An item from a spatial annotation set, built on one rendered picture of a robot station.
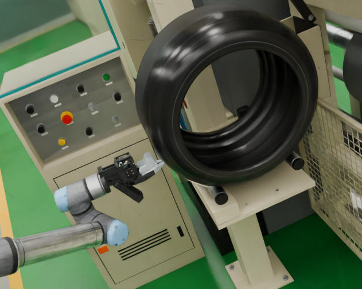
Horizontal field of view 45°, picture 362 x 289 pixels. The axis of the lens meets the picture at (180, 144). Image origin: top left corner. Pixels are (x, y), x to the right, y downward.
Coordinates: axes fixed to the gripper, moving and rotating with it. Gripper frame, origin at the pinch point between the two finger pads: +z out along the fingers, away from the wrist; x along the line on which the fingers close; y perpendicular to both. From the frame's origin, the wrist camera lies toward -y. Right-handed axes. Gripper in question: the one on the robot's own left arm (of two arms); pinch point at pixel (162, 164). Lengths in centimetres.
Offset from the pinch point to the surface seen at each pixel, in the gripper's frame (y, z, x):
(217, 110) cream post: -3.3, 28.6, 26.4
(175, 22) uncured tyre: 39.4, 19.4, 7.4
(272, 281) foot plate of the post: -103, 30, 25
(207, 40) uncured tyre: 36.6, 22.9, -10.5
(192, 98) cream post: 5.3, 20.5, 26.3
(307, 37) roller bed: 14, 66, 19
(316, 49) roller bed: 8, 69, 19
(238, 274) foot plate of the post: -103, 17, 38
